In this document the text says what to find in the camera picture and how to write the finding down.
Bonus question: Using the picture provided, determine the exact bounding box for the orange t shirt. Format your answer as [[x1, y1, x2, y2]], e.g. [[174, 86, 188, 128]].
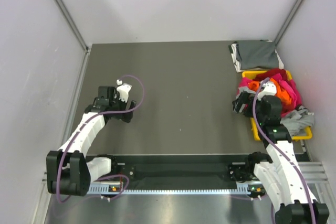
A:
[[248, 78, 292, 105]]

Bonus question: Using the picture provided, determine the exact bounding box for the folded white t shirt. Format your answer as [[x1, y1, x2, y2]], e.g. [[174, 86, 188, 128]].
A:
[[228, 43, 285, 73]]

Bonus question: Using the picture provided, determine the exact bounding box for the dark red t shirt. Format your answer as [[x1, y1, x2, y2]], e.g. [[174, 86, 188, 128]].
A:
[[254, 68, 288, 81]]

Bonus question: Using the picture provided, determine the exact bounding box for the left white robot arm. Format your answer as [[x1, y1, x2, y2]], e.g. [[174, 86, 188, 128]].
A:
[[46, 80, 137, 196]]

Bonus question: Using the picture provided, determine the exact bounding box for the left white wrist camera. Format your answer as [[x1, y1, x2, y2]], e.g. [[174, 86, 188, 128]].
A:
[[116, 79, 132, 103]]

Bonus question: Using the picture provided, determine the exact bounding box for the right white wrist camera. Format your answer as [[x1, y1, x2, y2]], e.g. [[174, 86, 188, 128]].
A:
[[257, 81, 277, 100]]

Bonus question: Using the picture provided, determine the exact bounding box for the light grey t shirt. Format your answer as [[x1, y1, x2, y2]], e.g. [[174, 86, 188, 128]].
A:
[[248, 91, 314, 141]]

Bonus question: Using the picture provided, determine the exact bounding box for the pink t shirt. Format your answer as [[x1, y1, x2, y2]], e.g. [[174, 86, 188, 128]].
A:
[[237, 77, 302, 118]]

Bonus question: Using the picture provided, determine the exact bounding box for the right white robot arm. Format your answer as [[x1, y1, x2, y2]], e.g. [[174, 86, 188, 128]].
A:
[[233, 91, 330, 223]]

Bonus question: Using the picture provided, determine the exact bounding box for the left aluminium corner post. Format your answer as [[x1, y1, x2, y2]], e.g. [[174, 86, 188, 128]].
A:
[[54, 0, 89, 53]]

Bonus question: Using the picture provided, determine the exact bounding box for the dark grey t shirt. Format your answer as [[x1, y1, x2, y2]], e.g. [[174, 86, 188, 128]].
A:
[[230, 40, 279, 70]]

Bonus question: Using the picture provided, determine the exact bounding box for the yellow plastic basket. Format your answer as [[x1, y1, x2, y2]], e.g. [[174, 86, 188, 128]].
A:
[[239, 68, 314, 141]]

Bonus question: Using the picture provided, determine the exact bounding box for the aluminium corner post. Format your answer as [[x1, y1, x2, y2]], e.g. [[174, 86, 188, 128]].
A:
[[274, 0, 305, 45], [54, 0, 89, 53]]

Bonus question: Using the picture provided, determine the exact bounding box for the slotted grey cable duct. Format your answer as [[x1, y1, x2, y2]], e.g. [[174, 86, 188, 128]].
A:
[[87, 182, 266, 198]]

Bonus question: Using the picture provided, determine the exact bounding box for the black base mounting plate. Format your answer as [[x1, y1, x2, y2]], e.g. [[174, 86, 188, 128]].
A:
[[89, 154, 266, 190]]

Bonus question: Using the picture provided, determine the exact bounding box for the right aluminium corner post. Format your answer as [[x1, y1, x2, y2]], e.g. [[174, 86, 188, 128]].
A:
[[274, 0, 305, 45]]

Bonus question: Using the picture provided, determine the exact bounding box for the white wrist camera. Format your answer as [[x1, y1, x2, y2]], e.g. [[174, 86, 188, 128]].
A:
[[116, 79, 132, 103], [257, 81, 277, 100]]

